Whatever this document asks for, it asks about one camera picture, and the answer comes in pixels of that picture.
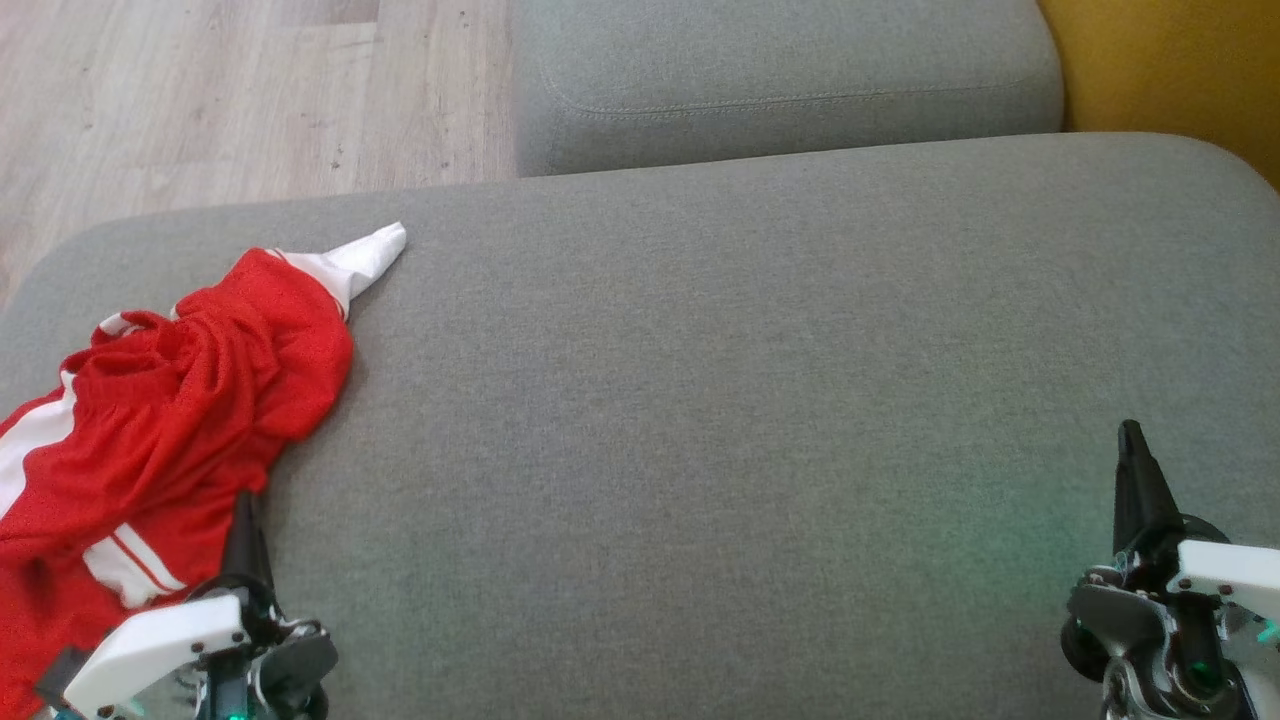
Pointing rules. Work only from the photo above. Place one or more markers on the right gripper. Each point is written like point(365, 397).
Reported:
point(1210, 590)

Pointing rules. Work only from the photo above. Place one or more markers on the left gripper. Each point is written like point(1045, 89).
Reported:
point(160, 650)

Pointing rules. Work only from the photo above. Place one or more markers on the red white sports jersey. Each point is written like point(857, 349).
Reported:
point(365, 258)

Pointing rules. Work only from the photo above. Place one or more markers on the mustard yellow cushion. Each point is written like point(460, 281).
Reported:
point(1180, 60)

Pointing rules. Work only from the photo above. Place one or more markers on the grey fabric sofa seat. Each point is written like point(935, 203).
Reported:
point(700, 400)

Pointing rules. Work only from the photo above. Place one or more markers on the grey sofa cushion block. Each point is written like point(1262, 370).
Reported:
point(780, 80)

